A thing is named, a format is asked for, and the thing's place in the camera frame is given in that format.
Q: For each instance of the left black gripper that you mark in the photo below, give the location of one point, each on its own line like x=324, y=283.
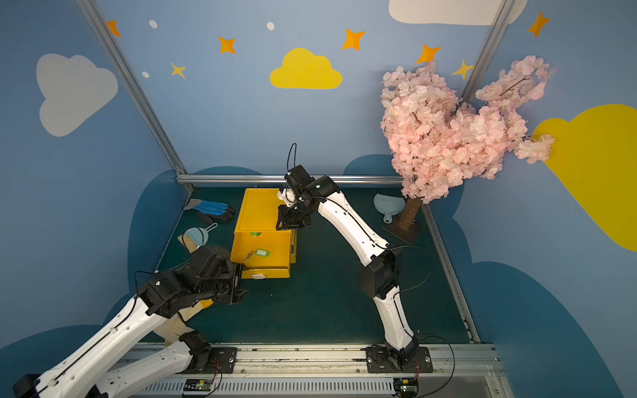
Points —
x=232, y=286

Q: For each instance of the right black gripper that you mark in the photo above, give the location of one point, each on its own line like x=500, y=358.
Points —
x=291, y=215

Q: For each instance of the yellow drawer cabinet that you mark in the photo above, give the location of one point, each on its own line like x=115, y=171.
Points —
x=259, y=210

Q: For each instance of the yellow top drawer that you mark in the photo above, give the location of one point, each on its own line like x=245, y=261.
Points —
x=282, y=248

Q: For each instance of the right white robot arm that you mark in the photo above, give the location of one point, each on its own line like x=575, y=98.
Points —
x=379, y=277

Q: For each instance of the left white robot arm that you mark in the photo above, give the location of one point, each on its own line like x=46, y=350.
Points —
x=90, y=371

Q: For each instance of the yellow black work glove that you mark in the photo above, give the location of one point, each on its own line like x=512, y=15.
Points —
x=190, y=312

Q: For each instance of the small blue hand brush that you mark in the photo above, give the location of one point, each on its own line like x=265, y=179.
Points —
x=195, y=237

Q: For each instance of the blue black work glove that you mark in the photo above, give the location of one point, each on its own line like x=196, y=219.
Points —
x=210, y=211

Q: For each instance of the light blue dustpan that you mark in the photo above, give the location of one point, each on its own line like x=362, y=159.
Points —
x=388, y=206

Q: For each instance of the pink cherry blossom tree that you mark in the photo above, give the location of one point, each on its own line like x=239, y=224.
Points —
x=439, y=140

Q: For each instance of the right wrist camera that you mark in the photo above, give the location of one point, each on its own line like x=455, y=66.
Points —
x=296, y=179

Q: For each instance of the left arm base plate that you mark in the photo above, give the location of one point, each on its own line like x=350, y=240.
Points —
x=212, y=359

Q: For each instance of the aluminium rail base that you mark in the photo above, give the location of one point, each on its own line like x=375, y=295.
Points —
x=333, y=370

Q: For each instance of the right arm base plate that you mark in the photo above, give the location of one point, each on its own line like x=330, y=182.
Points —
x=379, y=359

